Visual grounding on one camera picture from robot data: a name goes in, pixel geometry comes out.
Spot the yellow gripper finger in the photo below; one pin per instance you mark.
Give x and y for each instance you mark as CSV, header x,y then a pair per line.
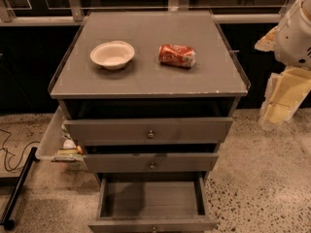
x,y
283,95
266,43

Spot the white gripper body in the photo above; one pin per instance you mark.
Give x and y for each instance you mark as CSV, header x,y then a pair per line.
x,y
293,42

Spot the grey bottom drawer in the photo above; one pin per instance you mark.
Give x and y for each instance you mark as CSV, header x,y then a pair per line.
x,y
152,203

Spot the grey drawer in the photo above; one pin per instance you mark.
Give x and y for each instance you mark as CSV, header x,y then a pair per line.
x,y
150,162
152,203
148,131

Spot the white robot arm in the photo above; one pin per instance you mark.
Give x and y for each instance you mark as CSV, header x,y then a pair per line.
x,y
299,13

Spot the grey top drawer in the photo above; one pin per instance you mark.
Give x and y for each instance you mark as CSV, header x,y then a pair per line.
x,y
148,131

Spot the grey wooden drawer cabinet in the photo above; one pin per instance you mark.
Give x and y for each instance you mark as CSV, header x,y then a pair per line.
x,y
145,87

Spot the grey middle drawer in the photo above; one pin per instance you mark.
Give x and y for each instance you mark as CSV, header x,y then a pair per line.
x,y
150,162

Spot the crushed red soda can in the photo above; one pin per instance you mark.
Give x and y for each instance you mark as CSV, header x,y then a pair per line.
x,y
175,55

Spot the white paper bowl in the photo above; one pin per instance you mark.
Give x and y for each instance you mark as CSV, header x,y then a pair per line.
x,y
112,55

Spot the clear plastic side bin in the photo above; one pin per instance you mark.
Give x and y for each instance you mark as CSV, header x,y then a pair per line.
x,y
56,146

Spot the metal railing with glass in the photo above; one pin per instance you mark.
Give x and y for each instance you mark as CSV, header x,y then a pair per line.
x,y
71,12

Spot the black metal floor bar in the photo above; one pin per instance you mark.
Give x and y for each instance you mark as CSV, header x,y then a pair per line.
x,y
15,185

